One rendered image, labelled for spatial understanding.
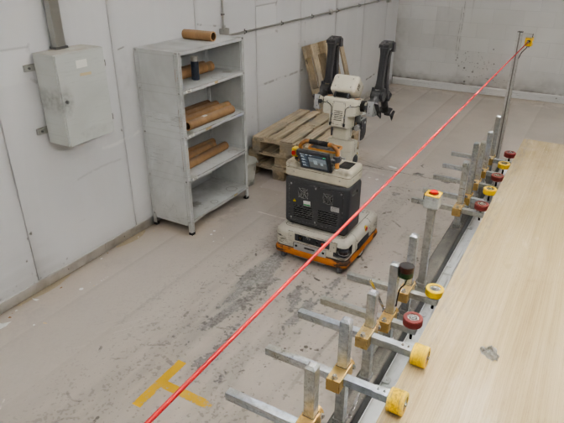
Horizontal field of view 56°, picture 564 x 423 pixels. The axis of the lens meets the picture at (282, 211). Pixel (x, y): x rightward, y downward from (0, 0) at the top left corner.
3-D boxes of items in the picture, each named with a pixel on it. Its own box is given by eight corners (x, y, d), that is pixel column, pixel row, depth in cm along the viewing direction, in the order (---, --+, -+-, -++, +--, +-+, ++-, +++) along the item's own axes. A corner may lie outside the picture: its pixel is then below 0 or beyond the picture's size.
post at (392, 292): (380, 355, 239) (389, 263, 217) (383, 350, 241) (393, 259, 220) (388, 357, 237) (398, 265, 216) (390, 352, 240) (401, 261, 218)
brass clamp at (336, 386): (323, 389, 182) (324, 377, 180) (340, 364, 192) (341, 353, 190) (340, 395, 179) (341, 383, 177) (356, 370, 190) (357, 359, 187)
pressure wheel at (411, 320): (398, 340, 223) (400, 318, 217) (404, 330, 229) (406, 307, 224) (416, 347, 219) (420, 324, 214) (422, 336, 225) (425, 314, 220)
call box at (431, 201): (422, 209, 255) (424, 194, 251) (426, 203, 260) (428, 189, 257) (436, 212, 252) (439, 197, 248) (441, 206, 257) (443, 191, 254)
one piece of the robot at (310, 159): (338, 180, 389) (334, 158, 373) (295, 170, 405) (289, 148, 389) (344, 169, 395) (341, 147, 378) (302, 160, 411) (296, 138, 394)
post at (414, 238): (399, 322, 257) (409, 234, 236) (401, 318, 260) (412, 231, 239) (405, 324, 256) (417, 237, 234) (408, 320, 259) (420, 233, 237)
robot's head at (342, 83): (354, 92, 396) (360, 75, 399) (328, 89, 406) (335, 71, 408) (358, 101, 409) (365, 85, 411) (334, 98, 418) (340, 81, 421)
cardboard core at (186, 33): (180, 29, 451) (210, 32, 437) (187, 28, 457) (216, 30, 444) (181, 39, 454) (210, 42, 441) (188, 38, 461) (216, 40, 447)
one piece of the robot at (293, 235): (336, 253, 403) (336, 243, 400) (288, 239, 422) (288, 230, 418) (336, 252, 405) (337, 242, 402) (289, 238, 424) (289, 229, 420)
